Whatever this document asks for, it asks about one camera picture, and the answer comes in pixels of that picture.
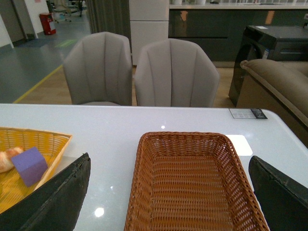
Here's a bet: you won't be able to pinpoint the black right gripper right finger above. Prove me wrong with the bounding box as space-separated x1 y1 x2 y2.
248 155 308 231

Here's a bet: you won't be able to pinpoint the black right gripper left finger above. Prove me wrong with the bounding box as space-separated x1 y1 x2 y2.
0 153 91 231

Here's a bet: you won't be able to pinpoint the yellow wicker basket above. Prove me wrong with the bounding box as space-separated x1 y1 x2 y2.
0 127 72 212

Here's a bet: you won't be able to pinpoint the brown wicker basket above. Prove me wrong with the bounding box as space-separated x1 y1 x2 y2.
124 131 268 231

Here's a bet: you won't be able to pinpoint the purple foam cube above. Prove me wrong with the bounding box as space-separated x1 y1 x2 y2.
12 147 48 187

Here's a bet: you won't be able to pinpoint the toy croissant bread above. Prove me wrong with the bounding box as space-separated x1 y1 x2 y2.
0 147 25 173

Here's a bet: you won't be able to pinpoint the table label sticker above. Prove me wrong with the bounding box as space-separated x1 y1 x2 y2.
229 108 268 119

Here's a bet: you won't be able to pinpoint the beige sofa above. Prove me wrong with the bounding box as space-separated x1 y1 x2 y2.
236 59 308 145

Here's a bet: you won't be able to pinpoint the grey chair left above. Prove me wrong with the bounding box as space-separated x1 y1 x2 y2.
63 32 132 106

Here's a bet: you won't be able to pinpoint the grey chair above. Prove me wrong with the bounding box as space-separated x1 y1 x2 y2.
134 38 220 107
63 32 132 106

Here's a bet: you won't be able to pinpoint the black washing machine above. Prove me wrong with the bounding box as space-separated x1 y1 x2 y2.
229 26 308 105

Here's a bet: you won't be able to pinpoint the grey chair right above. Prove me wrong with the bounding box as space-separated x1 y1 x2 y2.
134 38 220 107

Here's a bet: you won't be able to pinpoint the dark grey counter cabinet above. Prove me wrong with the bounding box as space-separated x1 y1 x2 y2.
168 9 308 62

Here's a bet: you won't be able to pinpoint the red bin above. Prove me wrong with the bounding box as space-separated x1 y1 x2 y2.
39 13 56 35

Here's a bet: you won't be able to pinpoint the office chair far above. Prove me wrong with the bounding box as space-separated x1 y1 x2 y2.
53 0 72 24

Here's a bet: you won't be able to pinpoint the grey curtain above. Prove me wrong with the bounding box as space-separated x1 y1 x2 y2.
86 0 131 39

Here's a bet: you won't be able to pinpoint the white pillar cabinet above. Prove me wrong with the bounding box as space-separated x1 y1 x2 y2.
129 0 169 65

